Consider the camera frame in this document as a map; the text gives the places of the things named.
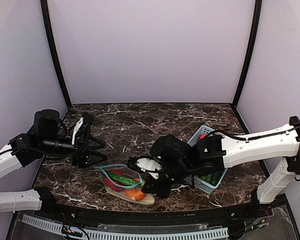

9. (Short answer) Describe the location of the white radish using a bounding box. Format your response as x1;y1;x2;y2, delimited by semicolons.
106;188;155;206

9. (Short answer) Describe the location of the light blue plastic basket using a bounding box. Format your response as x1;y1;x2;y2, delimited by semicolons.
183;125;228;195

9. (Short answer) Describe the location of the green cucumber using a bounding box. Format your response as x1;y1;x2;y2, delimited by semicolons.
210;172;223;186

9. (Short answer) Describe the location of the green grapes bunch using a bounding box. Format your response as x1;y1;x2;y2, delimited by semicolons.
199;174;212;183

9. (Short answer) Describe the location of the white slotted cable duct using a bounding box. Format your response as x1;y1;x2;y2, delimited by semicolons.
22;214;229;240

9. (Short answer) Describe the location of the red tomato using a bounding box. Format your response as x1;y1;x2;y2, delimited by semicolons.
103;170;124;192

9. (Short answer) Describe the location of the pink red apple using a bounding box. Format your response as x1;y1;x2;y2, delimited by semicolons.
199;134;207;140

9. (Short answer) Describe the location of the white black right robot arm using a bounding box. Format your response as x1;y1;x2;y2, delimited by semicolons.
137;116;300;205

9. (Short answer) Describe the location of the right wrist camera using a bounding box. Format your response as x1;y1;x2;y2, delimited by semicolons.
126;156;162;180

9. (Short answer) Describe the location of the black front rail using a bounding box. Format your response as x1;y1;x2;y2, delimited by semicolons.
33;203;273;227

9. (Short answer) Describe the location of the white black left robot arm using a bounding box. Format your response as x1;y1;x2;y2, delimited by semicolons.
0;109;107;214

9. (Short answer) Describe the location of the green leafy vegetable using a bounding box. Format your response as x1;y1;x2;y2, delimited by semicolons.
107;172;140;186

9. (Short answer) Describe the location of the clear zip top bag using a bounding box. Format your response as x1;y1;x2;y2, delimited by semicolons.
94;164;155;206

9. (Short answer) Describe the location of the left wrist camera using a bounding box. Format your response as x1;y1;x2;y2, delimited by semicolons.
71;112;94;145

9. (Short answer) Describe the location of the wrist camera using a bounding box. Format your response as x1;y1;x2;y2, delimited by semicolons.
126;156;162;180
71;112;94;145

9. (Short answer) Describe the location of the orange fruit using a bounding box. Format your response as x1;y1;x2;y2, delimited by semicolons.
124;188;147;202

